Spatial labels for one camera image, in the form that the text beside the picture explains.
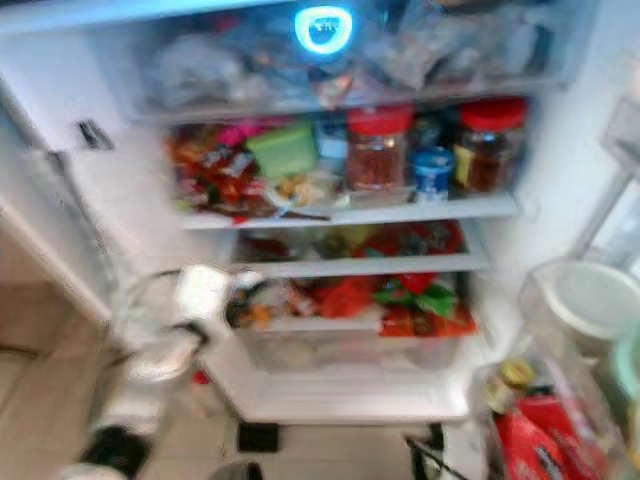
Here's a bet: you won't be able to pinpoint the red produce bag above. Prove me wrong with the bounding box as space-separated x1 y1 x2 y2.
310 275 381 319

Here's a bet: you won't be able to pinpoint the red orange snack packs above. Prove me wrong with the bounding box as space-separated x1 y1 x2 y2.
172 130 256 216

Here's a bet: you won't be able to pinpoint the white fridge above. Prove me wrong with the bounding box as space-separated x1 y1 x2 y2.
0 0 640 426

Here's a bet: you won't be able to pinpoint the jar with yellow lid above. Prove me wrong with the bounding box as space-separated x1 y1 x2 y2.
480 358 536 413

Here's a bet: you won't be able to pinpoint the pink packet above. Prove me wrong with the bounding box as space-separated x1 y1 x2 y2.
218 120 266 146

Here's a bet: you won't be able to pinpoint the glass jar red lid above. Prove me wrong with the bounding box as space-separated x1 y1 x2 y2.
345 105 416 193
453 98 529 194

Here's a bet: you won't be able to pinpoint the orange red flat pack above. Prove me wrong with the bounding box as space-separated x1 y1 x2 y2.
380 305 478 338

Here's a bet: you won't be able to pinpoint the white round container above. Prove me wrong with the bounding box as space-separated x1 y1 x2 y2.
530 258 640 346

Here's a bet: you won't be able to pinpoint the green food container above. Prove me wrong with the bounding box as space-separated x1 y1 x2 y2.
245 122 319 181

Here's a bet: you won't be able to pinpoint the teal round container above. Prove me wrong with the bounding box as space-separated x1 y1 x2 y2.
610 335 640 401

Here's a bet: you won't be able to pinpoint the white fridge shelf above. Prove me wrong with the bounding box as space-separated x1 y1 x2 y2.
232 250 491 279
180 193 524 231

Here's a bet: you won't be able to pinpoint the clear crisper drawer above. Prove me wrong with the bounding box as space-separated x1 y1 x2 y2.
232 315 479 373

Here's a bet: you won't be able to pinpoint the blue ring fridge light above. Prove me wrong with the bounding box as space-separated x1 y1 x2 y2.
295 5 356 54

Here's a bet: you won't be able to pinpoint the white dish with food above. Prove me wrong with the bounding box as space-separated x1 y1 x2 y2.
260 172 346 219

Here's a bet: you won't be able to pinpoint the grey fridge latch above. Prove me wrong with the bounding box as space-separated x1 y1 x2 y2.
78 120 113 151

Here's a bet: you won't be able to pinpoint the clear freezer drawer with bags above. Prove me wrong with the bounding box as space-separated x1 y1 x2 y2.
135 0 576 121

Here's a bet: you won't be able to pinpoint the blue white can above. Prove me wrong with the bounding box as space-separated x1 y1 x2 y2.
410 147 456 203

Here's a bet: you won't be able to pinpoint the white fridge door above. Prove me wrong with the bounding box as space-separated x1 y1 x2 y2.
470 90 640 480

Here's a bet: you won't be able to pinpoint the red food packs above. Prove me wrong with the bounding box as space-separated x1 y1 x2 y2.
360 222 466 259

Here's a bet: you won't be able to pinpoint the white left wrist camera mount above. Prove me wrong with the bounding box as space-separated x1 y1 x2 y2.
172 264 241 336

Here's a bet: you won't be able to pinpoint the green produce bag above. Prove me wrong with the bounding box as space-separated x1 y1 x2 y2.
372 275 459 319

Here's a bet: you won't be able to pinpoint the red pouch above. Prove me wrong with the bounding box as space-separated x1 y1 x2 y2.
495 395 611 480

